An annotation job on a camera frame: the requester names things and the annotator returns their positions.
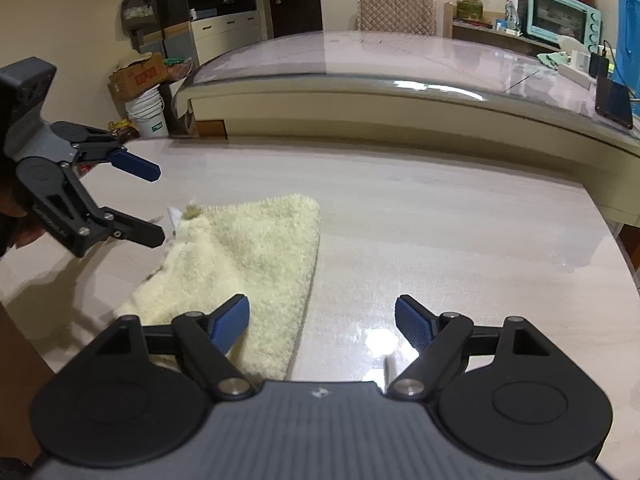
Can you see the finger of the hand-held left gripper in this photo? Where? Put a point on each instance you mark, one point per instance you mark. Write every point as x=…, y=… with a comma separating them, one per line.
x=132, y=162
x=135, y=232

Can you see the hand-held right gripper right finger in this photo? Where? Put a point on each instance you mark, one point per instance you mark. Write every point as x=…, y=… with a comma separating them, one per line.
x=415, y=322

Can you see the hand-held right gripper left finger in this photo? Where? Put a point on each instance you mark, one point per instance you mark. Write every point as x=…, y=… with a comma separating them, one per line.
x=230, y=322

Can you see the cream fluffy towel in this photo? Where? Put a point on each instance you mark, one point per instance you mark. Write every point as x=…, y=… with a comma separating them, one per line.
x=260, y=255

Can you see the person's left hand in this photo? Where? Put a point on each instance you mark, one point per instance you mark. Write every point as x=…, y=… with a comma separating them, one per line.
x=25, y=230

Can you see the cluster of cooking oil bottles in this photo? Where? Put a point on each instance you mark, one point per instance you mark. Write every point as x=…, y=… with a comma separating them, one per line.
x=125, y=130

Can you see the white plastic bucket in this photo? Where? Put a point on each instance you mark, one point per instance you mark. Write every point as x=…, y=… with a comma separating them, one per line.
x=150, y=115

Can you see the cardboard box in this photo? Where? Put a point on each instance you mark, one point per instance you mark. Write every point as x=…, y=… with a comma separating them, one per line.
x=137, y=77

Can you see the colourful plastic bags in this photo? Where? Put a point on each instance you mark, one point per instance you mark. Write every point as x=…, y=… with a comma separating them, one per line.
x=177, y=66

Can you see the hanging grey bag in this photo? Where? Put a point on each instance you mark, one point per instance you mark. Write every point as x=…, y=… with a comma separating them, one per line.
x=137, y=10

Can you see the cream cabinet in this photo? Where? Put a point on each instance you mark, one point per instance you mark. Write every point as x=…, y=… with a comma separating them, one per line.
x=225, y=30

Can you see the dark coat rack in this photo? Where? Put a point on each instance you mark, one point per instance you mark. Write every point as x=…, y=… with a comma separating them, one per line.
x=170, y=5

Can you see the glass-topped dining table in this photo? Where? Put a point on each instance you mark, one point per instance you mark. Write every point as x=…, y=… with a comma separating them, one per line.
x=400, y=65

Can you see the white power strip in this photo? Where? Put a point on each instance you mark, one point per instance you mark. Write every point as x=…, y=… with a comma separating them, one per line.
x=575, y=77

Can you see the green cloth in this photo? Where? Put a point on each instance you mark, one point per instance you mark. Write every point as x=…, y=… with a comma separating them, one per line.
x=550, y=59

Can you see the dark phone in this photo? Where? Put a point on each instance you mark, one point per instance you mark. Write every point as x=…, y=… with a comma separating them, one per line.
x=614, y=102

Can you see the wooden side shelf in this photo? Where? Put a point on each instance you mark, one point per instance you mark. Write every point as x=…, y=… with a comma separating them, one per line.
x=475, y=30

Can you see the quilted pink chair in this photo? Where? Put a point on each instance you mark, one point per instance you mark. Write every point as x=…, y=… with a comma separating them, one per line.
x=397, y=12

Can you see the black charger plug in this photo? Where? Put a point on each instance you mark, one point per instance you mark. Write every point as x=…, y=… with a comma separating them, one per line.
x=599, y=65

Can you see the green jar with orange lid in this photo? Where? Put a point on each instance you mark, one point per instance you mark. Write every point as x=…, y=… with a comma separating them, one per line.
x=470, y=7

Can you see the red and white carton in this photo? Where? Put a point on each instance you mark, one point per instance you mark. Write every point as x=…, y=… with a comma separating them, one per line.
x=511, y=10

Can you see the teal toaster oven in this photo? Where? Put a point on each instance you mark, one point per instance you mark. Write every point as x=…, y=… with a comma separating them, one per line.
x=560, y=17

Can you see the blue thermos flask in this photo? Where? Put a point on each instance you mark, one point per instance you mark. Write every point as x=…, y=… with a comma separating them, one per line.
x=629, y=35

